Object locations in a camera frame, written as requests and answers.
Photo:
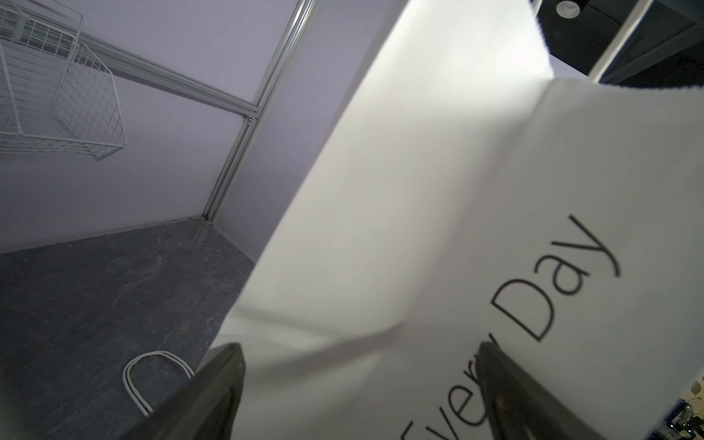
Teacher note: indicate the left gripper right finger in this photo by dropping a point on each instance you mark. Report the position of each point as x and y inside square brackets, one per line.
[519, 407]

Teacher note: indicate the white wire wall shelf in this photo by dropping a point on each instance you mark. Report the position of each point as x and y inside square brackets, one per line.
[57, 96]

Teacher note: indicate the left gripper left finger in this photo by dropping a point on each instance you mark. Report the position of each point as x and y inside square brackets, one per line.
[205, 407]

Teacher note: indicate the white paper bag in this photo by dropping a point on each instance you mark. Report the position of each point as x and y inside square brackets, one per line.
[467, 195]

